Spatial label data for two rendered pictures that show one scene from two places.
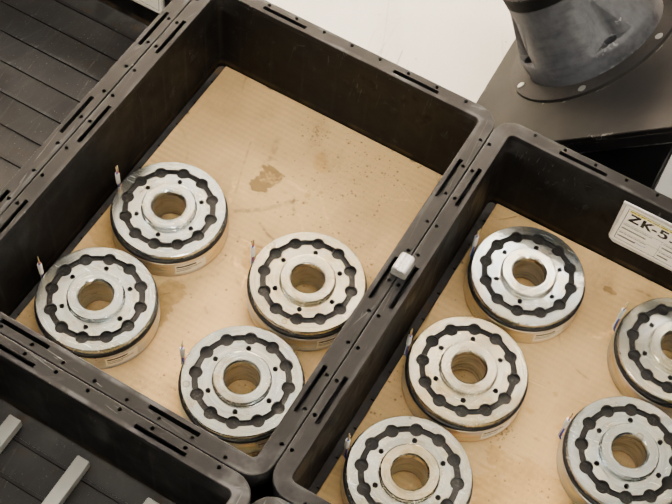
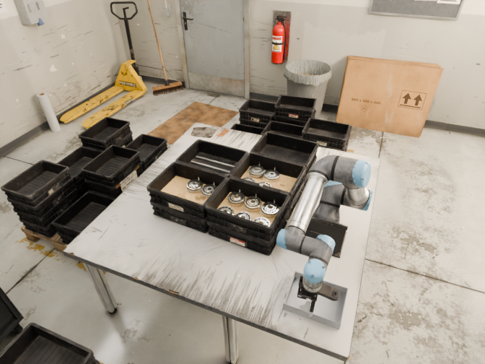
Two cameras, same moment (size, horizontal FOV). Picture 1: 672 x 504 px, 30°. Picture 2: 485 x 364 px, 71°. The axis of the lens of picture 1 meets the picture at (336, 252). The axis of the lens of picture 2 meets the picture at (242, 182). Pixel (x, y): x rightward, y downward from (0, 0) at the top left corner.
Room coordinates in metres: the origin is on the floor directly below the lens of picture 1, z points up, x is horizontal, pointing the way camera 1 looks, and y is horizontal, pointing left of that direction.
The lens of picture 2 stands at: (0.47, -1.61, 2.20)
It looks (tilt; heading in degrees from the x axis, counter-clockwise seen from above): 39 degrees down; 92
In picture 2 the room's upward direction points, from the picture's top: 1 degrees counter-clockwise
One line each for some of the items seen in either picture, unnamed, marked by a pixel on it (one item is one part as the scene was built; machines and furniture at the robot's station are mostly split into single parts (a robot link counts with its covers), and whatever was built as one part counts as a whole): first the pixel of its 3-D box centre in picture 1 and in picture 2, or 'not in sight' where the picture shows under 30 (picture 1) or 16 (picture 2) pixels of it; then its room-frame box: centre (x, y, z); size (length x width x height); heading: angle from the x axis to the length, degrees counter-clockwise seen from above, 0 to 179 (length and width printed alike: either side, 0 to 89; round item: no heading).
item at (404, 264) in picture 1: (403, 265); not in sight; (0.52, -0.05, 0.94); 0.02 x 0.01 x 0.01; 156
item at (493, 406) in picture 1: (467, 370); (252, 202); (0.47, -0.12, 0.86); 0.10 x 0.10 x 0.01
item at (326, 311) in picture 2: not in sight; (315, 298); (0.78, -0.66, 0.73); 0.27 x 0.20 x 0.05; 159
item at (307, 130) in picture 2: not in sight; (323, 148); (1.15, 1.21, 0.37); 0.40 x 0.30 x 0.45; 160
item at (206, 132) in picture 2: not in sight; (203, 131); (0.03, 0.95, 0.71); 0.22 x 0.19 x 0.01; 160
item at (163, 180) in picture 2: not in sight; (188, 190); (0.08, -0.03, 0.87); 0.40 x 0.30 x 0.11; 156
